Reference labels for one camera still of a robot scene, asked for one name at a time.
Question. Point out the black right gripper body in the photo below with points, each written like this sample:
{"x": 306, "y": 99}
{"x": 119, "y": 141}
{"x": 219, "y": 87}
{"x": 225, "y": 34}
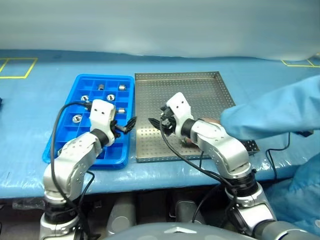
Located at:
{"x": 168, "y": 121}

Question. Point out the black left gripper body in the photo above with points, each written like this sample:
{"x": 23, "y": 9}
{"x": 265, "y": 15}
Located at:
{"x": 117, "y": 129}

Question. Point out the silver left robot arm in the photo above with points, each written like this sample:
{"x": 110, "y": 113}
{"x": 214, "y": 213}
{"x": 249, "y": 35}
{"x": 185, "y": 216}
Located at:
{"x": 75, "y": 155}

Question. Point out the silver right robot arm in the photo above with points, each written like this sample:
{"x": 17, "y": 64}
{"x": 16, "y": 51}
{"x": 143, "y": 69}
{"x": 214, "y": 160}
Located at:
{"x": 220, "y": 145}

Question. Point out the blue sleeved person forearm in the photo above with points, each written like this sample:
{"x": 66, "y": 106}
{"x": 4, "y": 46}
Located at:
{"x": 270, "y": 112}

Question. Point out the blue compartment plastic tray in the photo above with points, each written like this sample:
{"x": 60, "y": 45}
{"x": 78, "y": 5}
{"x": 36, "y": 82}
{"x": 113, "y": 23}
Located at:
{"x": 117, "y": 152}

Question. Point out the perforated steel tray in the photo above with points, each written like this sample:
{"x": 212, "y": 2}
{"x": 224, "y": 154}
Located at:
{"x": 200, "y": 90}

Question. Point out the person's bare hand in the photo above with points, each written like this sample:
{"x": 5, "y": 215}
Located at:
{"x": 211, "y": 121}

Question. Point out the grey rounded robot leg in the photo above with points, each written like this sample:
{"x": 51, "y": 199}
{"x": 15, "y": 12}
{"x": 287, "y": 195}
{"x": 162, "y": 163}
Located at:
{"x": 187, "y": 211}
{"x": 122, "y": 217}

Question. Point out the blue plastic table cover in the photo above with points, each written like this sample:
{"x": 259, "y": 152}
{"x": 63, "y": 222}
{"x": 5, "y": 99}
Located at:
{"x": 25, "y": 125}

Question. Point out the grey robot torso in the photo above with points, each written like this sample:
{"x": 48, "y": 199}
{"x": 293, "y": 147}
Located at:
{"x": 175, "y": 232}

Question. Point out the dark crumpled plastic bag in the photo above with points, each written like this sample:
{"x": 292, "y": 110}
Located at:
{"x": 25, "y": 204}

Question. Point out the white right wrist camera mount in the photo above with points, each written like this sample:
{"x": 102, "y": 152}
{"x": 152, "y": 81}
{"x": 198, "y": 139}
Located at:
{"x": 178, "y": 106}

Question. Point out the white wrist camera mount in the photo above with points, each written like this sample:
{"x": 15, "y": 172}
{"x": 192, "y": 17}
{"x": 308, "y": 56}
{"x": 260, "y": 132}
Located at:
{"x": 178, "y": 106}
{"x": 101, "y": 112}

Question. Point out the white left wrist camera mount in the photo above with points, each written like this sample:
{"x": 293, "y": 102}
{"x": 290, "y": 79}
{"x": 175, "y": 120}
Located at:
{"x": 101, "y": 112}

